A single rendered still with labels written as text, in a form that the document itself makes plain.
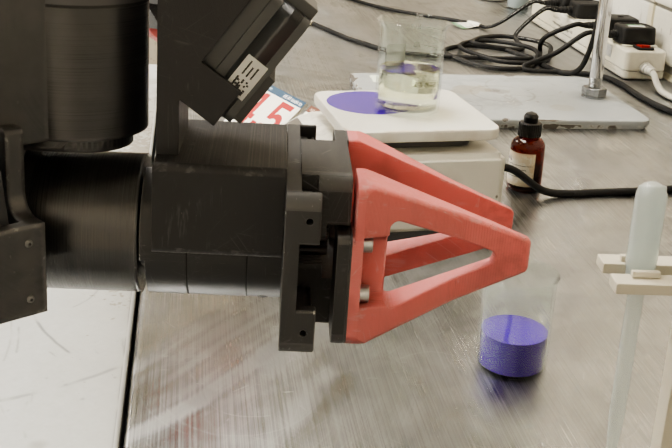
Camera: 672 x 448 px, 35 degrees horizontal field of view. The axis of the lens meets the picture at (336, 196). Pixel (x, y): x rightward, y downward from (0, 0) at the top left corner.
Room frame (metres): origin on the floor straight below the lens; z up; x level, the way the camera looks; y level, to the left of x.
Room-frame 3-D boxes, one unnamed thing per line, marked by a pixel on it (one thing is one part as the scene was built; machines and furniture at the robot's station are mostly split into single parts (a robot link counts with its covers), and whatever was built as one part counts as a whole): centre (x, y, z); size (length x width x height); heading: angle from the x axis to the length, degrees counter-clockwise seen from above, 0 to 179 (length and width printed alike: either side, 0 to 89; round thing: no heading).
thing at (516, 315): (0.55, -0.11, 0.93); 0.04 x 0.04 x 0.06
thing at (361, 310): (0.40, -0.03, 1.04); 0.09 x 0.07 x 0.07; 93
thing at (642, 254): (0.41, -0.13, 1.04); 0.01 x 0.01 x 0.04; 3
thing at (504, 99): (1.16, -0.17, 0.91); 0.30 x 0.20 x 0.01; 98
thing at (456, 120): (0.79, -0.05, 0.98); 0.12 x 0.12 x 0.01; 14
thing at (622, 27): (1.36, -0.37, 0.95); 0.07 x 0.04 x 0.02; 98
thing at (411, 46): (0.79, -0.05, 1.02); 0.06 x 0.05 x 0.08; 54
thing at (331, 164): (0.41, -0.03, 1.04); 0.09 x 0.07 x 0.07; 93
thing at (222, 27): (0.40, 0.04, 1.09); 0.07 x 0.06 x 0.11; 3
